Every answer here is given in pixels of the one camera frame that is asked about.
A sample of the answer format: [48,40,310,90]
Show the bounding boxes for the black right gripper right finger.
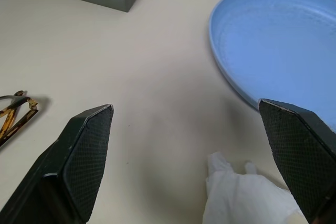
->
[258,98,336,224]

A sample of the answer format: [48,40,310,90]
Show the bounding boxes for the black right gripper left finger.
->
[0,104,114,224]

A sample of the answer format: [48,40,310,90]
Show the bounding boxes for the crumpled white tissue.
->
[202,151,308,224]

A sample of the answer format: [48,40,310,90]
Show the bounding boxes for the tortoiseshell eyeglasses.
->
[0,90,39,149]

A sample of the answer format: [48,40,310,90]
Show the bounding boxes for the light blue plate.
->
[208,0,336,134]

